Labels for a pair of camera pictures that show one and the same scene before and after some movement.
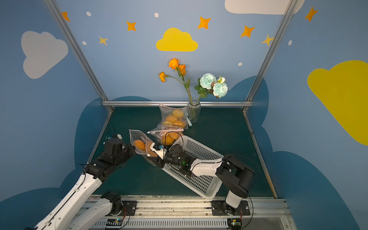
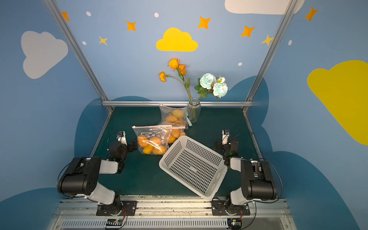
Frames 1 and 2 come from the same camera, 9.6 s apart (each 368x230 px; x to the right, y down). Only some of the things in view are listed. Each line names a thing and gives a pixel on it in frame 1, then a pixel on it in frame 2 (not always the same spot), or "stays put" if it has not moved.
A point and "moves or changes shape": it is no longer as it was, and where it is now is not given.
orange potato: x=140 y=144 moves or changes shape
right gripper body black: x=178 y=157 → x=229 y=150
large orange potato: x=171 y=118 stays put
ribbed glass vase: x=194 y=109 stays put
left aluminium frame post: x=57 y=13 stays put
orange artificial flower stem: x=174 y=63 stays put
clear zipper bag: x=141 y=143 moves or changes shape
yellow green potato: x=178 y=113 stays put
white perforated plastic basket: x=207 y=186 stays put
